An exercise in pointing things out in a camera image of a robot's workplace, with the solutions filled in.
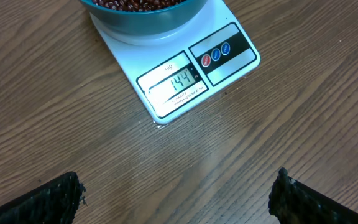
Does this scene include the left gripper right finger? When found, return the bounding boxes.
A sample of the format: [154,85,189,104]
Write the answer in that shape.
[268,167,358,224]

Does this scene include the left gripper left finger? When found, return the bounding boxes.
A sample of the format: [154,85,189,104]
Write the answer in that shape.
[0,172,86,224]

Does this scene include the white digital kitchen scale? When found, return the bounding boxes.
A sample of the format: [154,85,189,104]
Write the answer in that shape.
[91,0,261,125]

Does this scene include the teal metal bowl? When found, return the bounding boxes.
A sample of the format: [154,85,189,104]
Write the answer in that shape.
[80,0,207,35]

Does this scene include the red beans in bowl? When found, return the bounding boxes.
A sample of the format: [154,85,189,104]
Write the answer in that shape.
[91,0,185,12]

